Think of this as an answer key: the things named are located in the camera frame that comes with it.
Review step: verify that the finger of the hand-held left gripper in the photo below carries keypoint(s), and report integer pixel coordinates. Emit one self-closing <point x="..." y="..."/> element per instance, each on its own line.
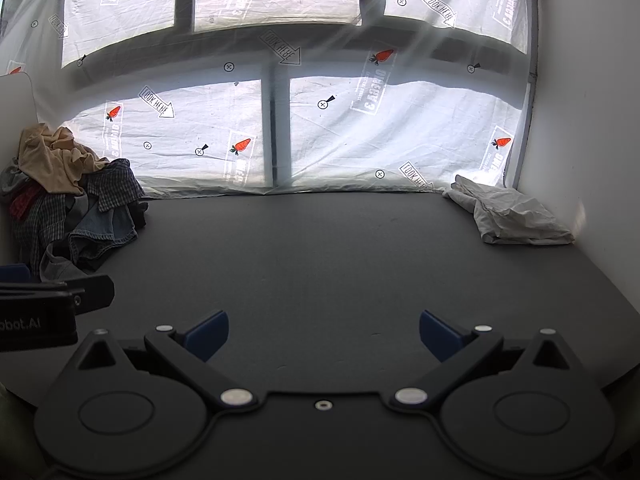
<point x="12" y="274"/>
<point x="92" y="294"/>

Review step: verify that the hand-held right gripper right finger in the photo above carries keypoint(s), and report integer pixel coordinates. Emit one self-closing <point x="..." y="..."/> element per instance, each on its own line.
<point x="438" y="336"/>

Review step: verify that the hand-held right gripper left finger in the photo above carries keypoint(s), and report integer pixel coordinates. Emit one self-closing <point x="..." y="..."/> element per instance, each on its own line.
<point x="207" y="336"/>

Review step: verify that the grey garment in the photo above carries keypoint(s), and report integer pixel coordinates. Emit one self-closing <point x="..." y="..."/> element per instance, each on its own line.
<point x="57" y="266"/>

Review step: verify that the blue denim garment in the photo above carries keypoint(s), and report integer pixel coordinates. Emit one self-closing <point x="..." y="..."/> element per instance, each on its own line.
<point x="100" y="230"/>

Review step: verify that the red garment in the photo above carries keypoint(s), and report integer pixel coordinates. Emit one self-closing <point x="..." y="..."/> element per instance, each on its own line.
<point x="22" y="205"/>

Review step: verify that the plaid shirt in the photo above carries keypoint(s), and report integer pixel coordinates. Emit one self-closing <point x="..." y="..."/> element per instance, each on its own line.
<point x="114" y="182"/>

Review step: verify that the beige garment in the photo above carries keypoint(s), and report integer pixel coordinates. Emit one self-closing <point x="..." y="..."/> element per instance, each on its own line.
<point x="50" y="160"/>

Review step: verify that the folded white cloth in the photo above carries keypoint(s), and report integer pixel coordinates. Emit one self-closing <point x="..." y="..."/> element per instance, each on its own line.
<point x="515" y="220"/>

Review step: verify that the white printed window sheet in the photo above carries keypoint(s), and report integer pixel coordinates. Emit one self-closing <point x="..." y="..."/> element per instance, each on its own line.
<point x="350" y="135"/>

